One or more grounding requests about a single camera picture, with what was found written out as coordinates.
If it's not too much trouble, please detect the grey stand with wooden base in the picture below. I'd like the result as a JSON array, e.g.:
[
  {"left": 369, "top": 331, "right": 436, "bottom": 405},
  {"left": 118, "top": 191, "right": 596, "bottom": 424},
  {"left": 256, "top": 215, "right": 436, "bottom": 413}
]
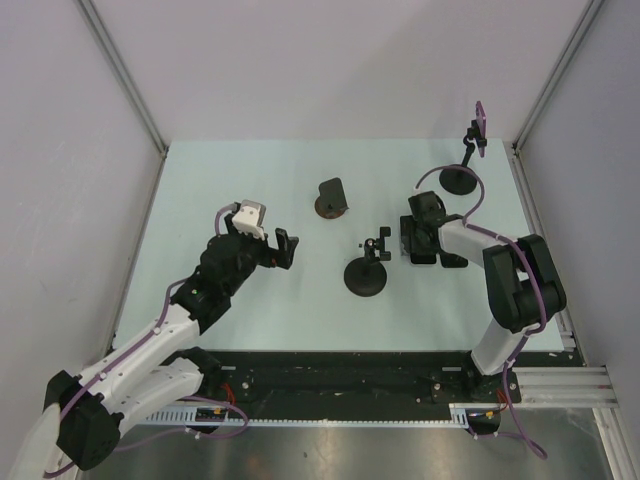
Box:
[{"left": 314, "top": 177, "right": 349, "bottom": 220}]

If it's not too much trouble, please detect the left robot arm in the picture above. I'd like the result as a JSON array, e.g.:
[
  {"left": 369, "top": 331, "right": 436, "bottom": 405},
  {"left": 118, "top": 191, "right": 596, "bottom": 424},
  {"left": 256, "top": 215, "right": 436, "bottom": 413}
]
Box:
[{"left": 44, "top": 228, "right": 299, "bottom": 471}]

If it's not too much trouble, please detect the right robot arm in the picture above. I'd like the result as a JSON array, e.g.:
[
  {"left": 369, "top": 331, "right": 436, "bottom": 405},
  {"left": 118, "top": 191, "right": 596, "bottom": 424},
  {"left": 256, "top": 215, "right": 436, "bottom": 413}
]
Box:
[{"left": 400, "top": 191, "right": 567, "bottom": 377}]

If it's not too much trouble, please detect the black stand of purple phone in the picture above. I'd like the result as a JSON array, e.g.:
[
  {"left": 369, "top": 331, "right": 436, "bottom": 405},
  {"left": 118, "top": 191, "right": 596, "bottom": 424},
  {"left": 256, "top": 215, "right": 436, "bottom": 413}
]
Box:
[{"left": 439, "top": 120, "right": 484, "bottom": 196}]

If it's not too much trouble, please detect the purple phone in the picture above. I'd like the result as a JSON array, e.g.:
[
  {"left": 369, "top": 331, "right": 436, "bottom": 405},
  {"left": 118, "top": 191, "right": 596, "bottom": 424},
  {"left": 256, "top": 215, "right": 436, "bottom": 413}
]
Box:
[{"left": 474, "top": 101, "right": 488, "bottom": 158}]

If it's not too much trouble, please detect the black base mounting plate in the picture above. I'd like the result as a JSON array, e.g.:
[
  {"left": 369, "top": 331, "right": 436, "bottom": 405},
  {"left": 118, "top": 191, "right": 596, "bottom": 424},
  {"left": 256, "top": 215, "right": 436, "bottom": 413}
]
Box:
[{"left": 149, "top": 348, "right": 524, "bottom": 416}]

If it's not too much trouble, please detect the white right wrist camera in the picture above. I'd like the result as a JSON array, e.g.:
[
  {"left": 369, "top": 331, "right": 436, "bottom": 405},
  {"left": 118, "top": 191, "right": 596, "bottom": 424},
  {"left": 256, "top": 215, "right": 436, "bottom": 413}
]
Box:
[{"left": 410, "top": 190, "right": 446, "bottom": 212}]

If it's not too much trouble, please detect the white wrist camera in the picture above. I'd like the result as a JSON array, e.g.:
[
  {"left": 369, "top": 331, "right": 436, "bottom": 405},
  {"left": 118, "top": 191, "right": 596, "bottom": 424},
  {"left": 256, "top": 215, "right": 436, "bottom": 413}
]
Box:
[
  {"left": 231, "top": 200, "right": 266, "bottom": 240},
  {"left": 410, "top": 190, "right": 446, "bottom": 212}
]

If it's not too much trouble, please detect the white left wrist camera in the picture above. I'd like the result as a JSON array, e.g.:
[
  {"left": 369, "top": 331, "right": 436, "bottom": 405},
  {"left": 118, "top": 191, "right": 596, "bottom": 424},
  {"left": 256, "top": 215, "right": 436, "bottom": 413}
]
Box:
[{"left": 231, "top": 200, "right": 266, "bottom": 240}]

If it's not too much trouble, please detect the white slotted cable duct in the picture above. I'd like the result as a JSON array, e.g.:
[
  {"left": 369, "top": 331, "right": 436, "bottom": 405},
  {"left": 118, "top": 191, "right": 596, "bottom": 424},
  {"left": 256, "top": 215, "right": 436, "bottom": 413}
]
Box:
[{"left": 140, "top": 403, "right": 469, "bottom": 429}]

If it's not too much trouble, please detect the aluminium rail front right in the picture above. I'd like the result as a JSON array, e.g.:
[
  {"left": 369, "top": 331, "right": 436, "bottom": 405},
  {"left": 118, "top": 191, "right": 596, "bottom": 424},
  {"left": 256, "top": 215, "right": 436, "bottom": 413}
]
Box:
[{"left": 514, "top": 367, "right": 618, "bottom": 409}]

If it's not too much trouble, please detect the aluminium right corner post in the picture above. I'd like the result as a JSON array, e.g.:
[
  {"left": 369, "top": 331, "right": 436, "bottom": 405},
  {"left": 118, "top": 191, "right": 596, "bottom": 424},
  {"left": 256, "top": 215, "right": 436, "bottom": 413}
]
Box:
[{"left": 511, "top": 0, "right": 608, "bottom": 155}]

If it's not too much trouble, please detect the aluminium corner post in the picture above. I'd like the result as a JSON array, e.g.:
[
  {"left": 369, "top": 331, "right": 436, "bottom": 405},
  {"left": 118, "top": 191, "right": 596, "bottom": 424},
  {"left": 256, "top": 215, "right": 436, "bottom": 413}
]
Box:
[
  {"left": 511, "top": 0, "right": 608, "bottom": 155},
  {"left": 73, "top": 0, "right": 168, "bottom": 158}
]

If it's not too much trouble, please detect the aluminium left corner post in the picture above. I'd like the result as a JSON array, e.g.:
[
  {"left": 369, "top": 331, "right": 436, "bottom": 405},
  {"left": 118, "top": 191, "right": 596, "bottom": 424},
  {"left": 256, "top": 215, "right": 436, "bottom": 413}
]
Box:
[{"left": 73, "top": 0, "right": 168, "bottom": 158}]

